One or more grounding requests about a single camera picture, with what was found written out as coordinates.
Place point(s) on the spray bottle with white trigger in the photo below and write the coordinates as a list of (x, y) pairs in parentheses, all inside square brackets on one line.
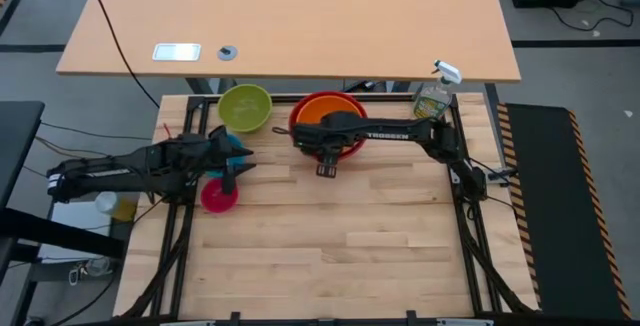
[(434, 101)]

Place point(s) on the black side desk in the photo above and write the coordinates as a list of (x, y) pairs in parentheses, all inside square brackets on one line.
[(15, 136)]

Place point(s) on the clear bottle with yellow liquid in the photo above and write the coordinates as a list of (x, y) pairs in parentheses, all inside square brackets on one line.
[(114, 205)]

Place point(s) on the teal plastic cup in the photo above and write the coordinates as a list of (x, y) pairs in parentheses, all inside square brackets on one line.
[(236, 143)]

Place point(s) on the red bowl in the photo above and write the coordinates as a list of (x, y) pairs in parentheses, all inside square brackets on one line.
[(299, 111)]

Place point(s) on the orange bowl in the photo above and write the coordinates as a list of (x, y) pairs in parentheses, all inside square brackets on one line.
[(327, 107)]

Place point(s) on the black mat with hazard stripes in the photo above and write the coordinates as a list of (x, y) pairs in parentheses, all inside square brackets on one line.
[(555, 206)]

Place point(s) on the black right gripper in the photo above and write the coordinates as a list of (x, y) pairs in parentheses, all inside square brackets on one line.
[(320, 135)]

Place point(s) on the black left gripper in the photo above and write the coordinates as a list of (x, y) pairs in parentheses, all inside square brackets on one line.
[(219, 147)]

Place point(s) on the white rectangular desk plate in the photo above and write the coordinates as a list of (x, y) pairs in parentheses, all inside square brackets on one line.
[(176, 52)]

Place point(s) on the green bowl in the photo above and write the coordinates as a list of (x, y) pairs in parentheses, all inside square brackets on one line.
[(245, 107)]

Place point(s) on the black aluminium table frame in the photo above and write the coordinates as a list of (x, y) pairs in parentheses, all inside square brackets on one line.
[(282, 98)]

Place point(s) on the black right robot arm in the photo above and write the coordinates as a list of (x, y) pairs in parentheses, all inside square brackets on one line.
[(400, 133)]

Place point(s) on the light wooden desk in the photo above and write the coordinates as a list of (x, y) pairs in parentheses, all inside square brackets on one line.
[(300, 16)]

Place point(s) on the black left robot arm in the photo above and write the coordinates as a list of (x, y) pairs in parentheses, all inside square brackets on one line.
[(125, 168)]

